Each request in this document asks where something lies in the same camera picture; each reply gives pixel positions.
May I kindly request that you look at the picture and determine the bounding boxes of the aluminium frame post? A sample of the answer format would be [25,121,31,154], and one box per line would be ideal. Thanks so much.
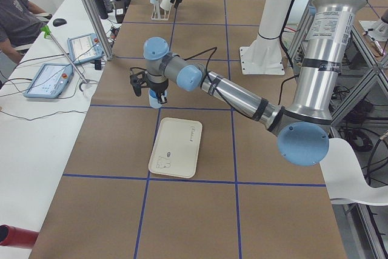
[81,0,113,61]

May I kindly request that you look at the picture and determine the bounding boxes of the red cylinder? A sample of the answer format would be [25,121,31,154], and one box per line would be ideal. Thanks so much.
[1,224,39,249]

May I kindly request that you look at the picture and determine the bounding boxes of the teach pendant with red button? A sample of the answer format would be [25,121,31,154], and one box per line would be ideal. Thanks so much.
[23,63,73,99]

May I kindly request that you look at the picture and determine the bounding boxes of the white chair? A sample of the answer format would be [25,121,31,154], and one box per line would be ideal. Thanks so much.
[319,138,387,206]

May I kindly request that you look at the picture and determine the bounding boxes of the metal rod stand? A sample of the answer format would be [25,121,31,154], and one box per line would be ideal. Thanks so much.
[41,25,98,92]

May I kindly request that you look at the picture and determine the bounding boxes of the black computer mouse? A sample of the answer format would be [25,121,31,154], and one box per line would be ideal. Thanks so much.
[53,18,67,27]

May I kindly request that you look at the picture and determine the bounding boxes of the pale green plastic cup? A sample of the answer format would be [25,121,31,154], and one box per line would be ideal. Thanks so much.
[159,0,172,12]

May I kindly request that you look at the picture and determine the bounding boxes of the seated person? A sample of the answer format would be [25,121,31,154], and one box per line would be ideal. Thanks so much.
[1,0,52,64]

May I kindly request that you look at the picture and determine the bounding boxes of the white wire cup rack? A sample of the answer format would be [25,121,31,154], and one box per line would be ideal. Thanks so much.
[150,0,172,21]

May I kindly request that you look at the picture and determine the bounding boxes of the cream plastic tray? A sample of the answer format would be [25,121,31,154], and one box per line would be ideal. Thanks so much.
[149,117,202,178]

